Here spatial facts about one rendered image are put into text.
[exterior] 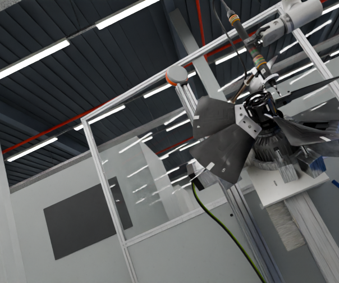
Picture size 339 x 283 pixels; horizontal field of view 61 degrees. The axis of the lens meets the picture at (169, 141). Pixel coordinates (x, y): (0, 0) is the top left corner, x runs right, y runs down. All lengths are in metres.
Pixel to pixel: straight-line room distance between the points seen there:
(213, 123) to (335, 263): 0.73
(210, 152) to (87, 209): 2.25
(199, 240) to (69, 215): 1.71
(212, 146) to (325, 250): 0.58
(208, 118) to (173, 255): 1.03
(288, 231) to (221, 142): 0.56
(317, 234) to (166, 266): 1.09
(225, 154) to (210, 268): 1.03
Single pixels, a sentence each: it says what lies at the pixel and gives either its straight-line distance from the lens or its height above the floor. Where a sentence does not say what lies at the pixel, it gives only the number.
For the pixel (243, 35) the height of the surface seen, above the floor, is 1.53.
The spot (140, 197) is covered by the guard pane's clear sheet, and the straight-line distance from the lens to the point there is 2.14.
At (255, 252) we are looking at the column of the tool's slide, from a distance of 1.80.
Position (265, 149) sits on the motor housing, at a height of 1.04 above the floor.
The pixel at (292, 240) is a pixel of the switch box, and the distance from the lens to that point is 1.49.
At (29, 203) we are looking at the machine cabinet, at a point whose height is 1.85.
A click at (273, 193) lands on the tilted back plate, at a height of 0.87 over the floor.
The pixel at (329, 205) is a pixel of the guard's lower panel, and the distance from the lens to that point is 1.94.
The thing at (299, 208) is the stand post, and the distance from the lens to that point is 1.30.
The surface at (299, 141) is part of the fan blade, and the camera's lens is 0.99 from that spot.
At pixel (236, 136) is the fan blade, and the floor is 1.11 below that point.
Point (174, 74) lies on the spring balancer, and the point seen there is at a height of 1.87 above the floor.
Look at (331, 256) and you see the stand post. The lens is 1.33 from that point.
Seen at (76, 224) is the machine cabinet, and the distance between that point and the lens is 3.27.
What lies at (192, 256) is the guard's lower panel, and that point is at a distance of 2.02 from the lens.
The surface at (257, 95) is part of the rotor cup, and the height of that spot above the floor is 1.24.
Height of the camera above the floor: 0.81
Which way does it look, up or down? 19 degrees up
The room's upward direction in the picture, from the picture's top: 23 degrees counter-clockwise
